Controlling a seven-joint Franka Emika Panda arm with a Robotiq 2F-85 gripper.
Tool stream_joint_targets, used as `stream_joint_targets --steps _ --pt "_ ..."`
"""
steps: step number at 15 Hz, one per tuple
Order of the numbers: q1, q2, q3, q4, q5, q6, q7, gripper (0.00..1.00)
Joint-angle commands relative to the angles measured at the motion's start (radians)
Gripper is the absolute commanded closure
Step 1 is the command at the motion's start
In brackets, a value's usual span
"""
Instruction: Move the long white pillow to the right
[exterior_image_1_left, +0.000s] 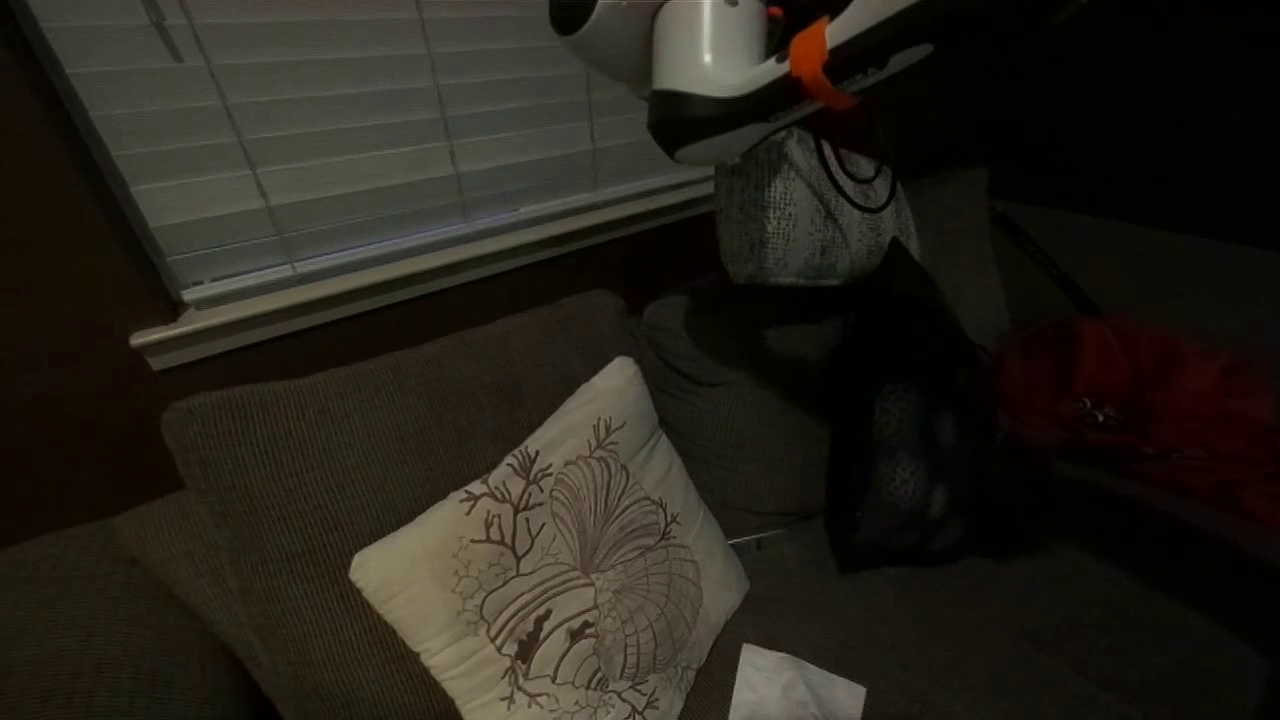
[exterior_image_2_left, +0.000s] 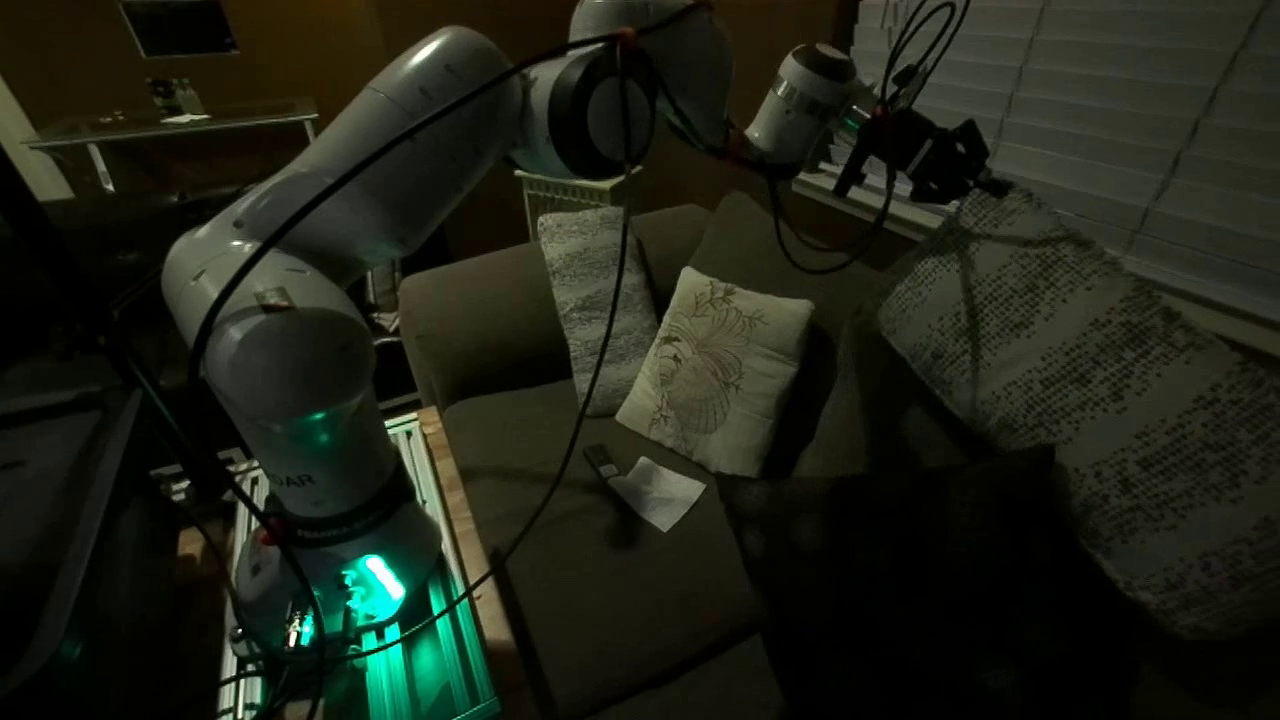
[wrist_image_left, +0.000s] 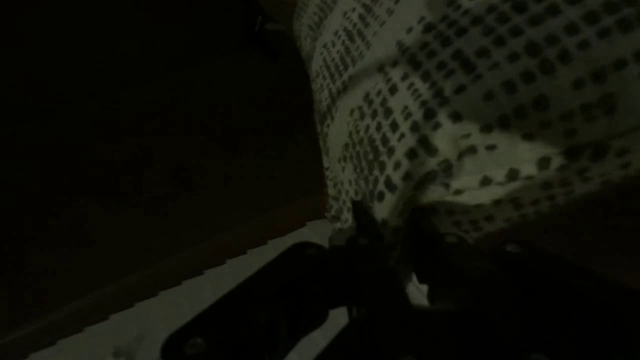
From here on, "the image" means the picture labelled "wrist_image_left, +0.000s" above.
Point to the plain cream pillow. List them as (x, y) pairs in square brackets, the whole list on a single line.
[(201, 300)]

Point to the grey fabric sofa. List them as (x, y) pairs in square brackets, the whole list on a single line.
[(133, 133)]

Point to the long white dotted pillow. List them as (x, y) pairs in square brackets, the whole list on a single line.
[(480, 101)]

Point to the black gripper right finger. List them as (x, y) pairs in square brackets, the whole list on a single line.
[(423, 237)]

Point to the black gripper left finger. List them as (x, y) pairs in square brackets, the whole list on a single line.
[(362, 231)]

